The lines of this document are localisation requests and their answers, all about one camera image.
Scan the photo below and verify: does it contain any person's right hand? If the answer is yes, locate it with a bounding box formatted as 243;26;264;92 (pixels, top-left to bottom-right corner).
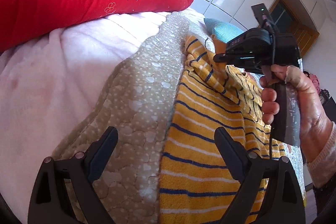
270;65;333;162

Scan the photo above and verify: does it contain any pink knit sleeve forearm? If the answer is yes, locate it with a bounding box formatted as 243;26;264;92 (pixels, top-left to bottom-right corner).
307;122;336;188

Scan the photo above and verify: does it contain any brown wooden door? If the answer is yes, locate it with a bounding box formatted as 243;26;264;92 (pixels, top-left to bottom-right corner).
270;0;319;57

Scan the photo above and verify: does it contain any heart patterned quilted bedspread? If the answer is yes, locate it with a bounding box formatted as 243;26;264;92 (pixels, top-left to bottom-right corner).
54;12;304;223

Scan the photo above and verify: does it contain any pale pink bed sheet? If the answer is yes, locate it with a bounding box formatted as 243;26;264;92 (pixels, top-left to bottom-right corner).
1;12;167;223

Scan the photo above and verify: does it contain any yellow striped knit sweater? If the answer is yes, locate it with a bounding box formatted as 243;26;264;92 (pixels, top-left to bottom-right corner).
159;35;285;223

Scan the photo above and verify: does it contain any turquoise knit pillow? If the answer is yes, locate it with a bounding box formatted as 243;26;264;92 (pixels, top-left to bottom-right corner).
204;18;243;43

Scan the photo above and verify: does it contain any white cluttered shelf unit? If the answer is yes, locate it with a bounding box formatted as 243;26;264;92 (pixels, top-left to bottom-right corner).
303;71;336;122

